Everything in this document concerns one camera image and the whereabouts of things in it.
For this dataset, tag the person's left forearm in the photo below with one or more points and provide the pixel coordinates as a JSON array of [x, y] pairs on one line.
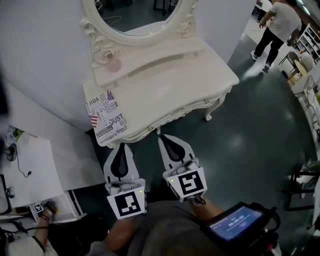
[[120, 232]]

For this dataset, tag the person's right forearm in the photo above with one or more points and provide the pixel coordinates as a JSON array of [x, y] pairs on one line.
[[211, 208]]

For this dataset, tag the round chairs group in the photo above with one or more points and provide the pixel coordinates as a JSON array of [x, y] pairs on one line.
[[300, 63]]

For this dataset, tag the black screen device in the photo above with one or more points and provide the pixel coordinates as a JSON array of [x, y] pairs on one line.
[[235, 225]]

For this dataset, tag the oval mirror white ornate frame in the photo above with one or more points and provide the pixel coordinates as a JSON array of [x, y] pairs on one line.
[[147, 40]]

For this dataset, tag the black metal frame stool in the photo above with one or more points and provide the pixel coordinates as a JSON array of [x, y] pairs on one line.
[[300, 192]]

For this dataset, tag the white desk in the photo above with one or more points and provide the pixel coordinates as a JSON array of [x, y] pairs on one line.
[[37, 170]]

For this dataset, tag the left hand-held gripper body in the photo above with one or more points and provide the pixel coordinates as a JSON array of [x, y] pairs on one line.
[[127, 202]]

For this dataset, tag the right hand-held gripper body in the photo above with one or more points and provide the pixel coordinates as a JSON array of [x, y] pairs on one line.
[[191, 185]]

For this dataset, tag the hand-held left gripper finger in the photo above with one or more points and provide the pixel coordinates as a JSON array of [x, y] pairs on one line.
[[108, 172], [132, 172]]

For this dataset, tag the white dressing table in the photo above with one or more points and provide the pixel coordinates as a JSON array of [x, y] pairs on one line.
[[175, 90]]

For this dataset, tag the white drawer cabinet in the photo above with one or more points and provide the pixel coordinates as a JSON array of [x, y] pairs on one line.
[[67, 207]]

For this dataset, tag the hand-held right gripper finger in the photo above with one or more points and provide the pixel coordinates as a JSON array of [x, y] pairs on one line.
[[166, 160], [188, 153]]

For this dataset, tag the person's grey shirt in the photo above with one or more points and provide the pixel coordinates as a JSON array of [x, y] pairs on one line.
[[165, 232]]

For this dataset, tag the pink round bottle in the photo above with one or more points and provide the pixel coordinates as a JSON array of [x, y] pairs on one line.
[[114, 65]]

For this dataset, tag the white display shelf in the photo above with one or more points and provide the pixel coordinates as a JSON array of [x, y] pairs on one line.
[[310, 42]]

